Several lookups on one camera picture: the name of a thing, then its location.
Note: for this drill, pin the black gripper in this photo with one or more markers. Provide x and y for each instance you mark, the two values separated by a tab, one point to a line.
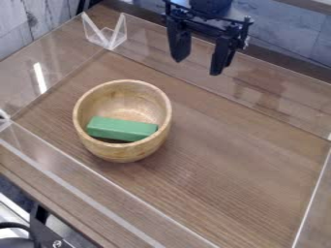
215	19

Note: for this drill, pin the green rectangular stick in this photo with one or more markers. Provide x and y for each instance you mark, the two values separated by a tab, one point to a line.
119	129

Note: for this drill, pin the wooden bowl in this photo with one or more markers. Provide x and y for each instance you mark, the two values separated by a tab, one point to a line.
131	100

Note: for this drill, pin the clear acrylic corner bracket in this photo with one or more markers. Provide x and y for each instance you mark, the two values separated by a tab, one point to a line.
107	38

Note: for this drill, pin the black table leg bracket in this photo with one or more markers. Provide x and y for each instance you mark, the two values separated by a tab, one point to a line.
47	238

